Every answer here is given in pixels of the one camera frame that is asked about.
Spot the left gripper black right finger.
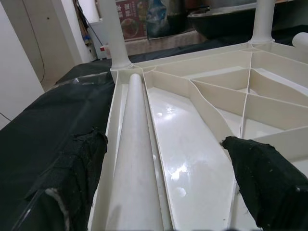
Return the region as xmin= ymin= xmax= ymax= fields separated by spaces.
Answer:
xmin=218 ymin=136 xmax=308 ymax=229

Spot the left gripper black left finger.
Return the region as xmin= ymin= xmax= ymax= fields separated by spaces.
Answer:
xmin=24 ymin=127 xmax=108 ymax=231

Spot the white plastic table leg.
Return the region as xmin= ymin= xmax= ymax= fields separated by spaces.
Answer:
xmin=104 ymin=73 xmax=164 ymax=231
xmin=250 ymin=0 xmax=276 ymax=45
xmin=292 ymin=32 xmax=308 ymax=49
xmin=102 ymin=0 xmax=133 ymax=70

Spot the white plastic table top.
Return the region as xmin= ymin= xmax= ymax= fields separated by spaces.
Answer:
xmin=88 ymin=40 xmax=308 ymax=231

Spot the black tablecloth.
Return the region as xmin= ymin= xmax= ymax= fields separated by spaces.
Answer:
xmin=0 ymin=24 xmax=308 ymax=231

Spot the black floor mop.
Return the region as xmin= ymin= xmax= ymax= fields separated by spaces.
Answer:
xmin=77 ymin=0 xmax=106 ymax=52

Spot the red printed box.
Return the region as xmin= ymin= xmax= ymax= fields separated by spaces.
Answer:
xmin=115 ymin=0 xmax=147 ymax=41

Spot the black wok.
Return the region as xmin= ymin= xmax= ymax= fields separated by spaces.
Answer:
xmin=187 ymin=3 xmax=258 ymax=39

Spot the black wall cable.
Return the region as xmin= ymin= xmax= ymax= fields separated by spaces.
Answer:
xmin=23 ymin=0 xmax=46 ymax=85

